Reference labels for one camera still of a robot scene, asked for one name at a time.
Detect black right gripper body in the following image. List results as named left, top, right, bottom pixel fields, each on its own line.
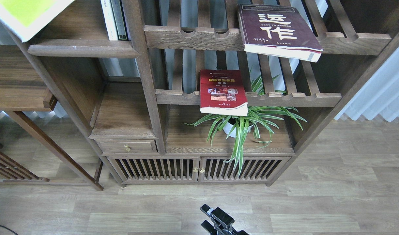
left=216, top=229, right=249, bottom=235

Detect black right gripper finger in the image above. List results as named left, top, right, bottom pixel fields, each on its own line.
left=201, top=220, right=217, bottom=235
left=200, top=204, right=235, bottom=231

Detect dark maroon book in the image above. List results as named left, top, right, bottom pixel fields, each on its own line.
left=238, top=4, right=323, bottom=62

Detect yellow-green book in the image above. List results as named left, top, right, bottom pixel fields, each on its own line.
left=0, top=0, right=73, bottom=42

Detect brass cabinet door knobs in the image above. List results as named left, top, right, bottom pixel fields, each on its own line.
left=193, top=167, right=205, bottom=173

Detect white plant pot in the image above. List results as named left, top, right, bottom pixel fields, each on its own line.
left=222, top=116, right=253, bottom=139

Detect green spider plant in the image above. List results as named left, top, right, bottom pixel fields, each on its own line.
left=192, top=69, right=305, bottom=175

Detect brass drawer knob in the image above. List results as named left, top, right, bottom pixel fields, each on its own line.
left=124, top=144, right=131, bottom=152

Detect red book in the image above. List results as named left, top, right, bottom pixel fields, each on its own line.
left=200, top=69, right=248, bottom=116

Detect dark wooden bookshelf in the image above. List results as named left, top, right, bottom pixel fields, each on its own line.
left=9, top=0, right=399, bottom=186

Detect white curtain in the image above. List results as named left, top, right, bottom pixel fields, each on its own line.
left=334, top=47, right=399, bottom=122

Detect grey-green upright book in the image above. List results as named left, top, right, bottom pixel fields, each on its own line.
left=110, top=0, right=129, bottom=40

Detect white upright book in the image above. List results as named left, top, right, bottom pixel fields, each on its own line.
left=101, top=0, right=118, bottom=41

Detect wooden side table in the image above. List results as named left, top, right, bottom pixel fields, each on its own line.
left=0, top=45, right=103, bottom=191

